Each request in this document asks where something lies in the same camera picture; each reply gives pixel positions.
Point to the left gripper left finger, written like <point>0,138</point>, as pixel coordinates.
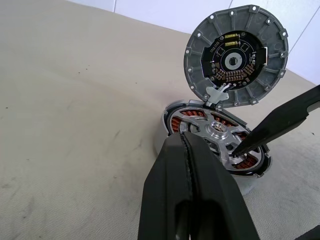
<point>162,200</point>

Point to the motor stator housing copper windings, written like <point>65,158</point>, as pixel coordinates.
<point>175,125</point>

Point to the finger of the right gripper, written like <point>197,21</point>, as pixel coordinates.
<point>275,122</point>

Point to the grey motor cover circuit board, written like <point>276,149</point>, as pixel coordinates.
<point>200,37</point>

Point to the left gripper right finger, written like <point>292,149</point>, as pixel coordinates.
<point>220,205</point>

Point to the silver spoked wheel disc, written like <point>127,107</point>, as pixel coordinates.
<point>217,136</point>

